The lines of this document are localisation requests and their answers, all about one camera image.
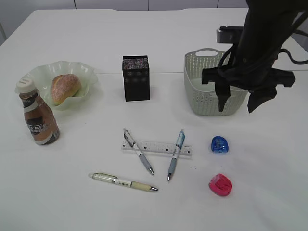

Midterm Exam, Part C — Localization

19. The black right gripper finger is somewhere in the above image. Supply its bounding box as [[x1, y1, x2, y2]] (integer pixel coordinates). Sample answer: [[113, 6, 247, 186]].
[[215, 80, 231, 112], [247, 86, 277, 113]]

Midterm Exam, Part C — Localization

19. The clear plastic ruler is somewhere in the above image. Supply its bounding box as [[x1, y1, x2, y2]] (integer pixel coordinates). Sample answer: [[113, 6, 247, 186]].
[[136, 141, 193, 157]]

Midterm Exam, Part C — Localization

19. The black mesh pen holder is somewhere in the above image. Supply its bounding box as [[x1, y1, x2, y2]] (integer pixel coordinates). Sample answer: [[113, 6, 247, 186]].
[[122, 55, 150, 102]]

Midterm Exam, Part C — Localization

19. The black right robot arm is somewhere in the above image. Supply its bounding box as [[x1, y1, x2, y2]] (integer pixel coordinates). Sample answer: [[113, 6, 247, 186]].
[[202, 0, 308, 113]]

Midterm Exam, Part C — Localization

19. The blue-grey pen right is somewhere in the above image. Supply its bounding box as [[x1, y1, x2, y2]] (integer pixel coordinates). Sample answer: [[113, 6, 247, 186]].
[[167, 129, 185, 182]]

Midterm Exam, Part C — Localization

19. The pale green wavy plate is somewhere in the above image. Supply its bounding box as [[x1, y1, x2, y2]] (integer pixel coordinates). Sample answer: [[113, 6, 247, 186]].
[[23, 61, 98, 110]]

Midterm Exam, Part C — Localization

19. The sugared bread roll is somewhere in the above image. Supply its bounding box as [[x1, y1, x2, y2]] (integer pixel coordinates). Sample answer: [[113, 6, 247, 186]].
[[50, 74, 81, 105]]

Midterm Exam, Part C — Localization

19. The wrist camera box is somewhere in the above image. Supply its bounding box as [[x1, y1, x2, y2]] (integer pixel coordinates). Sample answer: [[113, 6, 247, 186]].
[[216, 26, 243, 44]]

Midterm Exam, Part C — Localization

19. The brown coffee bottle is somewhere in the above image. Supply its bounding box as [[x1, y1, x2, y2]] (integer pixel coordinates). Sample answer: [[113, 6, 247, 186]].
[[16, 78, 60, 145]]

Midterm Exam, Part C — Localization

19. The grey-green woven plastic basket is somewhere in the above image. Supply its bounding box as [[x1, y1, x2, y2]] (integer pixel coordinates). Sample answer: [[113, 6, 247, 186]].
[[184, 48, 248, 116]]

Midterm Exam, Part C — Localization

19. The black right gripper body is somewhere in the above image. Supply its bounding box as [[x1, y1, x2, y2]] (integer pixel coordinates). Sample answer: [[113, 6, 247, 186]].
[[202, 64, 295, 93]]

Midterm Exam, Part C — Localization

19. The blue pencil sharpener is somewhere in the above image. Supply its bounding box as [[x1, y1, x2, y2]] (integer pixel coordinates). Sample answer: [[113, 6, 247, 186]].
[[211, 136, 229, 154]]

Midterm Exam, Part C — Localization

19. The grey pen left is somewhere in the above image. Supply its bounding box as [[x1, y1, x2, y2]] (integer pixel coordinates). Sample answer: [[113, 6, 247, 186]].
[[123, 128, 154, 175]]

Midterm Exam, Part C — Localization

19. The pink pencil sharpener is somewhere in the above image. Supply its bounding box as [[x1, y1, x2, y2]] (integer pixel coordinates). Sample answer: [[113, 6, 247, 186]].
[[208, 173, 232, 196]]

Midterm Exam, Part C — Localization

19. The cream white pen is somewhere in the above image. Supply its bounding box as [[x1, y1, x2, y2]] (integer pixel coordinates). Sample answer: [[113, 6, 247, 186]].
[[88, 173, 159, 192]]

